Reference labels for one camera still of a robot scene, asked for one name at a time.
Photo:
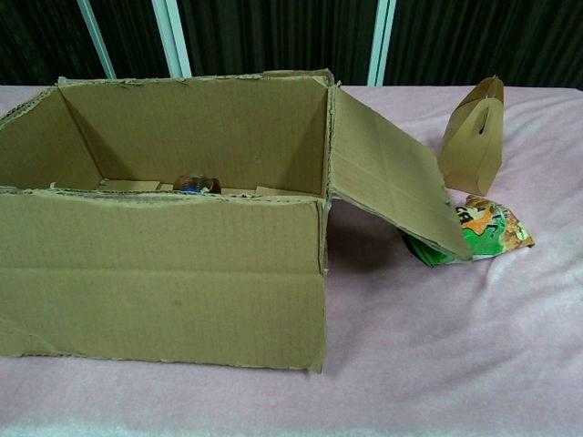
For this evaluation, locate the large brown cardboard box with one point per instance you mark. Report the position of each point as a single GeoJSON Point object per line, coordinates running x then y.
{"type": "Point", "coordinates": [159, 282]}

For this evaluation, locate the kraft paper gable box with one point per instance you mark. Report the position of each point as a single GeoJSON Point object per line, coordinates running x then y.
{"type": "Point", "coordinates": [473, 150]}

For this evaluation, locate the small printed food cup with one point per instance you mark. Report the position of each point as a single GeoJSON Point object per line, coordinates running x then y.
{"type": "Point", "coordinates": [196, 184]}

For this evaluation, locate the pink tablecloth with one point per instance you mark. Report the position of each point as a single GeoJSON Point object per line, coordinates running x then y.
{"type": "Point", "coordinates": [410, 341]}

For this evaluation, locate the black pleated curtain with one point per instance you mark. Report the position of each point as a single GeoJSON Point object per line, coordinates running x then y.
{"type": "Point", "coordinates": [273, 32]}

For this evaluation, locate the green orange snack bag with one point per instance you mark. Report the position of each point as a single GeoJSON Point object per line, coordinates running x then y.
{"type": "Point", "coordinates": [496, 232]}

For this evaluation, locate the white frame post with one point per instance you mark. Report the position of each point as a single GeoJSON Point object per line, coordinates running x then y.
{"type": "Point", "coordinates": [95, 36]}
{"type": "Point", "coordinates": [381, 41]}
{"type": "Point", "coordinates": [172, 36]}

